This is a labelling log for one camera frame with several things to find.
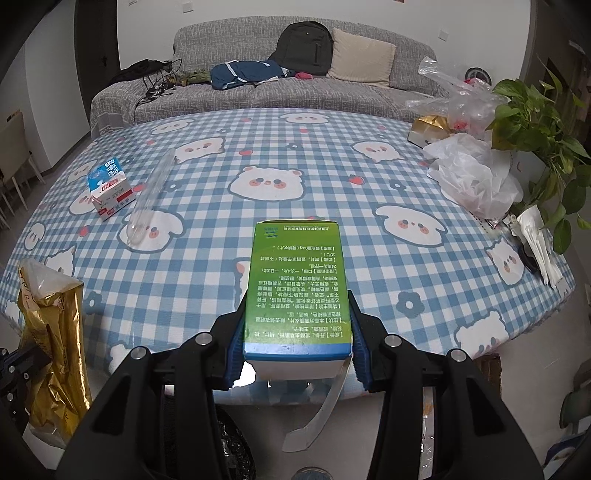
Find grey sofa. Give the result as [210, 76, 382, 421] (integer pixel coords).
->
[90, 16, 437, 137]

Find blue checked bear tablecloth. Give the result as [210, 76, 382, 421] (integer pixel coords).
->
[0, 108, 578, 407]

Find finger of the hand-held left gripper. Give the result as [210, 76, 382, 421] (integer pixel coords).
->
[0, 347, 51, 385]

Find blue jacket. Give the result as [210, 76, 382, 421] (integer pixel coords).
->
[210, 60, 296, 90]

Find black cloth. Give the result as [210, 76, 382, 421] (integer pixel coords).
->
[108, 59, 176, 86]

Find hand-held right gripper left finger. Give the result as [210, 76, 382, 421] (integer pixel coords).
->
[55, 291, 259, 480]

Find green cloth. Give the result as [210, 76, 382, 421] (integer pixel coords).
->
[178, 69, 213, 86]

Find white plant pot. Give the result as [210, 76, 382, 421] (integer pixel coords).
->
[508, 148, 557, 206]

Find white plastic bag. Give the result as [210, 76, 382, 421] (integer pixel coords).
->
[427, 133, 525, 217]

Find clear plastic bag red contents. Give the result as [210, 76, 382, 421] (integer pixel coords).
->
[406, 55, 509, 139]

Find green medicine box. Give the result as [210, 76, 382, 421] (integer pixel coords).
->
[241, 220, 355, 454]

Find dark door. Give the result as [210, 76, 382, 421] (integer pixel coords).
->
[75, 0, 122, 137]

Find green pothos plant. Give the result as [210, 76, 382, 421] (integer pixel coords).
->
[487, 58, 591, 254]

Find beige pillow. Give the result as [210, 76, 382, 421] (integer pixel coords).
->
[329, 28, 397, 88]

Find beige dining chair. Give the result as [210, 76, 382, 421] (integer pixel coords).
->
[0, 110, 47, 217]

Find white napkin pack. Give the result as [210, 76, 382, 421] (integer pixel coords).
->
[508, 205, 565, 289]

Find gold foil bag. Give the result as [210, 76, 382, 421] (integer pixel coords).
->
[17, 258, 93, 450]

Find gold white box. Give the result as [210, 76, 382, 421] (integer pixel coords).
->
[409, 114, 451, 147]

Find black backpack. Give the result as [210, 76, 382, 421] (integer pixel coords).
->
[269, 21, 334, 77]

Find clear plastic tube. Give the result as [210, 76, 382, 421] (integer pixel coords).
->
[127, 150, 177, 246]

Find blue white milk carton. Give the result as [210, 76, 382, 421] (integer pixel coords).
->
[87, 157, 137, 219]

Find black bagged trash bin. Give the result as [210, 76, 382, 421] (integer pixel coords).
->
[216, 408, 257, 480]

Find black cables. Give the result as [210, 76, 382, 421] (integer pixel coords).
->
[141, 69, 178, 103]

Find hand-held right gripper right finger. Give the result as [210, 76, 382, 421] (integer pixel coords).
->
[346, 288, 546, 480]

